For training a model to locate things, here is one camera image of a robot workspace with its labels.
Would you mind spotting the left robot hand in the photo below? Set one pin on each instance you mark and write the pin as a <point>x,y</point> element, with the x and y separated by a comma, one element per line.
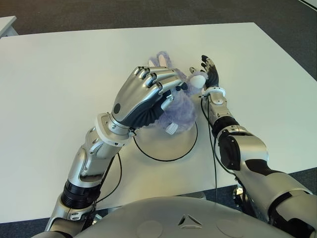
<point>135,99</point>

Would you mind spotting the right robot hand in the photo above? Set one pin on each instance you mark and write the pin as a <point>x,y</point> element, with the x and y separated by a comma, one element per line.
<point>213,75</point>

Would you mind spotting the purple plush bunny doll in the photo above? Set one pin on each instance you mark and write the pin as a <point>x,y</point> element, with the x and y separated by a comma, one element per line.
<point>180,111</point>

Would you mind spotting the metal robot base part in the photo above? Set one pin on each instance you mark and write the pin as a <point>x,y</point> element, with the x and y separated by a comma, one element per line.
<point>97,217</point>
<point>239,196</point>

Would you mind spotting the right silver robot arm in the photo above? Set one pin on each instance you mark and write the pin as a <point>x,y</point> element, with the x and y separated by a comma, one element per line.
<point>250,153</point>

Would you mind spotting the white plate with black rim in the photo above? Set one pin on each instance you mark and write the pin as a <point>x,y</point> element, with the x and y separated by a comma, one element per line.
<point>171,146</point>

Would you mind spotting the silver robot torso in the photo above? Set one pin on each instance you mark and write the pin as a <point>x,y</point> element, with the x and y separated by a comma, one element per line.
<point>183,220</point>

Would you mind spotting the white side table corner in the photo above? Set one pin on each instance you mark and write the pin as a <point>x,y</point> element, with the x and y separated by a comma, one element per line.
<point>6,26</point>

